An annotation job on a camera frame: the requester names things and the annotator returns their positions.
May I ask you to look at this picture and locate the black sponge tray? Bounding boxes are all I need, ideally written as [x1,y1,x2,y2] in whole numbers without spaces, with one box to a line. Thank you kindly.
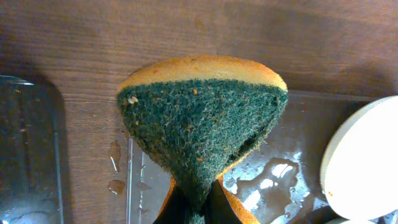
[1,75,64,223]

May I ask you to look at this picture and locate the dark brown serving tray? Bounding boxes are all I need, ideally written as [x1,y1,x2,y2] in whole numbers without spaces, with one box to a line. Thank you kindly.
[126,92,381,223]

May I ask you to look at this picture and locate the pink plate with sauce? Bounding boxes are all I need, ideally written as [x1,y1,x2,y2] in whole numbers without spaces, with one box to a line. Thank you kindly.
[320,96,397,221]

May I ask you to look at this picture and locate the light grey plate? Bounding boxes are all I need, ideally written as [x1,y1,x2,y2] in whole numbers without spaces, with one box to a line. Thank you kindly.
[325,218,375,224]

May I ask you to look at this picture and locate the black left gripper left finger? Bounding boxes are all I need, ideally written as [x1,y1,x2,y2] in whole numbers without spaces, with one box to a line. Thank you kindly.
[153,186,190,224]

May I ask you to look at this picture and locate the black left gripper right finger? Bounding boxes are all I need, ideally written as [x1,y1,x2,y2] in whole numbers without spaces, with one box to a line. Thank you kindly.
[205,180,242,224]

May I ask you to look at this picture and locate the yellow green scrub sponge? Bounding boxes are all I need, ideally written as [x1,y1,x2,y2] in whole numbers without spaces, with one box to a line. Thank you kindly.
[116,55,288,223]

